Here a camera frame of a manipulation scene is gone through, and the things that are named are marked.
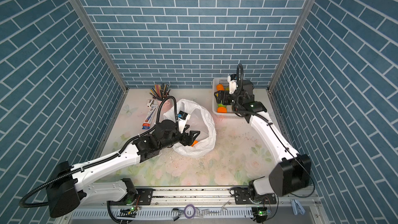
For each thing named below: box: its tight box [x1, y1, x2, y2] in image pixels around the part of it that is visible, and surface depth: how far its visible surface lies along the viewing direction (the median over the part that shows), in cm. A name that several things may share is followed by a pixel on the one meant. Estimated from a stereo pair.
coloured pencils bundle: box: [149, 82, 172, 101], surface depth 103 cm
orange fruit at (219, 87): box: [216, 84, 225, 91], surface depth 118 cm
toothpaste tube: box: [141, 104, 159, 130], surface depth 104 cm
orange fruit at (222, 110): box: [217, 106, 228, 114], surface depth 106 cm
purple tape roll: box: [183, 204, 196, 219], surface depth 72 cm
